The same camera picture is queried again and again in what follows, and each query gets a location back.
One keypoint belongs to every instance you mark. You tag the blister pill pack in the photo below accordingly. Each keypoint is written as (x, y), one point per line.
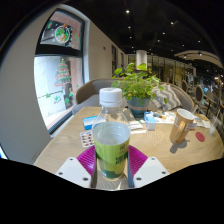
(87, 139)

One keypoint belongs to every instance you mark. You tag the small blue box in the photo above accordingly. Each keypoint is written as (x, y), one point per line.
(150, 121)

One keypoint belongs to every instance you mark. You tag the ceiling spotlights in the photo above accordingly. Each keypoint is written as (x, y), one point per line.
(127, 11)

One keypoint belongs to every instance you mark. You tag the illustrated paper leaflet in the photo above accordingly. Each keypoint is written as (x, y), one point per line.
(165, 117)

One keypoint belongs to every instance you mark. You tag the flat round red coaster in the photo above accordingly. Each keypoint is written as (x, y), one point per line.
(200, 136)

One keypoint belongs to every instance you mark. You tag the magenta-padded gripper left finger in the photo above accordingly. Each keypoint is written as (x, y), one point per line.
(75, 171)

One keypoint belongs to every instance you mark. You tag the grey wood-framed sofa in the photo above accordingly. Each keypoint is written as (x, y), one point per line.
(90, 91)

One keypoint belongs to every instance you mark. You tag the window with festive decorations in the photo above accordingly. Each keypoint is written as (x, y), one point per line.
(58, 73)

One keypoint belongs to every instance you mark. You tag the tan ceramic mug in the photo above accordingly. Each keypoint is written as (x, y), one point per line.
(180, 128)

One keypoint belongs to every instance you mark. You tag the green potted plant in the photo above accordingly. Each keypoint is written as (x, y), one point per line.
(136, 86)

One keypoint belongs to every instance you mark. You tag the blue white card pack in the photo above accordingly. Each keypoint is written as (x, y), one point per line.
(89, 122)

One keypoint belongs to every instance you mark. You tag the green-labelled clear drink bottle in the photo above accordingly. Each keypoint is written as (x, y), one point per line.
(111, 146)

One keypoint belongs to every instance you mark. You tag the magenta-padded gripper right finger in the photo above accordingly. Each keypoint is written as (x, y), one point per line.
(150, 171)

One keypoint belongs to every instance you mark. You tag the group of round-backed chairs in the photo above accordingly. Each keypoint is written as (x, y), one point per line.
(200, 95)

